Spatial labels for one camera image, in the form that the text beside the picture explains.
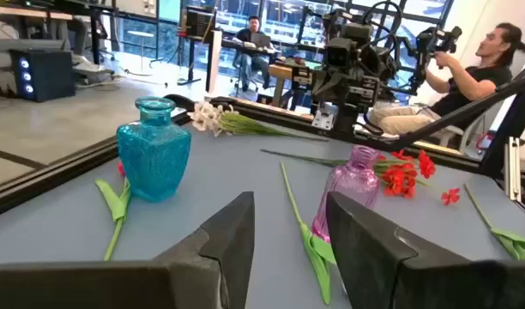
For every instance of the red flower bunch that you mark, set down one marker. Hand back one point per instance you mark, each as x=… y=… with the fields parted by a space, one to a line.
x=395 y=178

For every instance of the silver metal bracket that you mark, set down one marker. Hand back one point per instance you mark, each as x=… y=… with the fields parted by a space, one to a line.
x=322 y=120
x=512 y=171

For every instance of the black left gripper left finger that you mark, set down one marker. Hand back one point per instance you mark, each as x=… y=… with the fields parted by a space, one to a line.
x=202 y=274

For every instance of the blue glass vase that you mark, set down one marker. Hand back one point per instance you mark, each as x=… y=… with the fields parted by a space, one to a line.
x=153 y=159

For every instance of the computer tower with blue lights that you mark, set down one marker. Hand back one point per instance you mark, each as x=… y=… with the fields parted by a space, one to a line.
x=41 y=75

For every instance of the black aluminium table frame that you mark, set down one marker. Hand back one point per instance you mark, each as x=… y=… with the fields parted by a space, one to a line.
x=52 y=176

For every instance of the grey laptop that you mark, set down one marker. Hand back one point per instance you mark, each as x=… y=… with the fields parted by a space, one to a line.
x=261 y=40

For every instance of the wooden side table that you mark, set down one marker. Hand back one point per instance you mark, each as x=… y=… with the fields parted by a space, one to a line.
x=279 y=73

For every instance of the round white table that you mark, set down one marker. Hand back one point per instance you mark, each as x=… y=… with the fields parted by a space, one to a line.
x=140 y=33

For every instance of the red tulip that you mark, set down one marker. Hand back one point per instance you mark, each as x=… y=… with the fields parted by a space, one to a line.
x=515 y=244
x=114 y=204

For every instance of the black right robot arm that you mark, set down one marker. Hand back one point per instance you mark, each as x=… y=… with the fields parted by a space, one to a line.
x=352 y=86

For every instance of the pink ribbed glass vase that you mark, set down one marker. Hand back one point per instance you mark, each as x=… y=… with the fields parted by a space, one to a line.
x=352 y=184

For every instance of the white flower bunch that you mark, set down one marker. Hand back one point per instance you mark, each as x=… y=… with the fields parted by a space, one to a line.
x=206 y=118

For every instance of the white upright panel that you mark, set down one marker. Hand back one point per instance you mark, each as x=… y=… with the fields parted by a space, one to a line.
x=214 y=60

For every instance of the white tulip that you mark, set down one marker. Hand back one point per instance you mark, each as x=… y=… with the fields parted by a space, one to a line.
x=320 y=266

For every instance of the person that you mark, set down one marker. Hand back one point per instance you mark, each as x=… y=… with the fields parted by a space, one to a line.
x=251 y=38
x=472 y=86

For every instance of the black monitor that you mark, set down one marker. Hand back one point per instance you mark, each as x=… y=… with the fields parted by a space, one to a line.
x=199 y=25

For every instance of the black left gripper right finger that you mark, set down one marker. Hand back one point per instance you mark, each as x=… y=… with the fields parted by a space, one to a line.
x=395 y=274

